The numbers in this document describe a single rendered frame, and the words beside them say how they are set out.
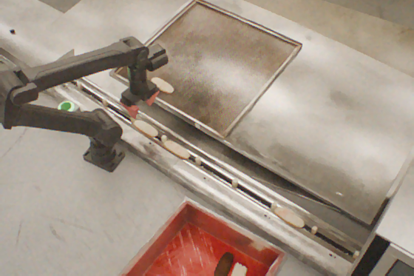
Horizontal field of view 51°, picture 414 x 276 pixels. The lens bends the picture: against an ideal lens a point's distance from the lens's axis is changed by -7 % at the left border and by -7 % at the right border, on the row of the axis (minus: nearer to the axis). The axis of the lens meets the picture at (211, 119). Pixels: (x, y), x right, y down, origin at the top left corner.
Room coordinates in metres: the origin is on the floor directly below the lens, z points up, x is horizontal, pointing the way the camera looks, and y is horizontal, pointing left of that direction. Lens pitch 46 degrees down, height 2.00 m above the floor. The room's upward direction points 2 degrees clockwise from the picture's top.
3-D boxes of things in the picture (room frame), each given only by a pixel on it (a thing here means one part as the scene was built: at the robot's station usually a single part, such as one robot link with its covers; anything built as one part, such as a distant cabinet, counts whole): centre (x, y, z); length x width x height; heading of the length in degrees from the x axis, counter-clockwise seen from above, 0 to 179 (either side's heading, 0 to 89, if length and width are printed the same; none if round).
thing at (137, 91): (1.04, 0.23, 1.04); 0.10 x 0.07 x 0.07; 145
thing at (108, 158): (0.93, 0.35, 0.86); 0.12 x 0.09 x 0.08; 66
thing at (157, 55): (1.07, 0.20, 1.13); 0.11 x 0.09 x 0.12; 134
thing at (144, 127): (1.04, 0.22, 0.86); 0.10 x 0.04 x 0.01; 55
